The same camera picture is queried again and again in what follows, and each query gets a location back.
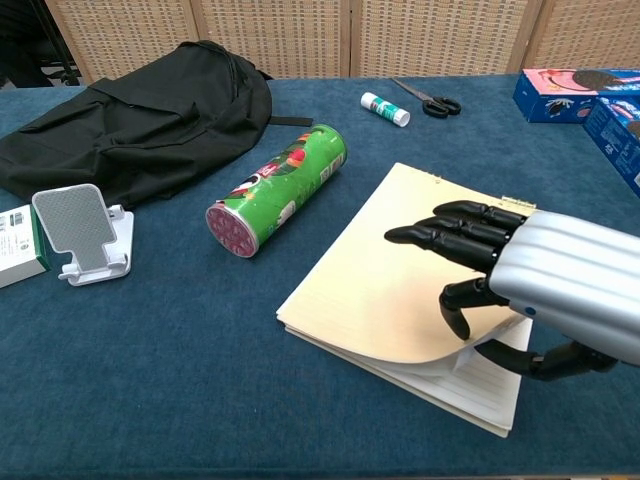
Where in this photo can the right silver and black hand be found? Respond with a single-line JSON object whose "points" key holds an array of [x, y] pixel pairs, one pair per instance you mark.
{"points": [[560, 270]]}

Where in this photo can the cream spiral notebook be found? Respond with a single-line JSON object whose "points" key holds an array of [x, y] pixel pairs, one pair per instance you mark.
{"points": [[380, 295]]}

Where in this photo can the blue and pink cookie box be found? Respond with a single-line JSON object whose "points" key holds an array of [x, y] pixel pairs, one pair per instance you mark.
{"points": [[560, 95]]}

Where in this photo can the black scissors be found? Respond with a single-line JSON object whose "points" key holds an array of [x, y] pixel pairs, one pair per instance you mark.
{"points": [[432, 101]]}

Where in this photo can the white glue stick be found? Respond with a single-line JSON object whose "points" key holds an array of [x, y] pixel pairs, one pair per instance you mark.
{"points": [[385, 108]]}

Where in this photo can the green chips can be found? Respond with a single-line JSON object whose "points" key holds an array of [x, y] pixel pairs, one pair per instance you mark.
{"points": [[280, 190]]}

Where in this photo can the woven folding screen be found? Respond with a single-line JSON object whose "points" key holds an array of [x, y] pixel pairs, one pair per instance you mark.
{"points": [[320, 35]]}

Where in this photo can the blue table cloth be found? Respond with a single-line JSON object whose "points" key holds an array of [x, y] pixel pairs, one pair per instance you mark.
{"points": [[200, 350]]}

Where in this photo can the black backpack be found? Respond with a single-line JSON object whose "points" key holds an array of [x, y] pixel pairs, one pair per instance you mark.
{"points": [[145, 130]]}

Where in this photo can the white phone stand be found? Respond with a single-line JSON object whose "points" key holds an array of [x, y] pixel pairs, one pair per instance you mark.
{"points": [[82, 230]]}

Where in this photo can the white and green box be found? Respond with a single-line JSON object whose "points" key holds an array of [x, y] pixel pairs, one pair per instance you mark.
{"points": [[17, 245]]}

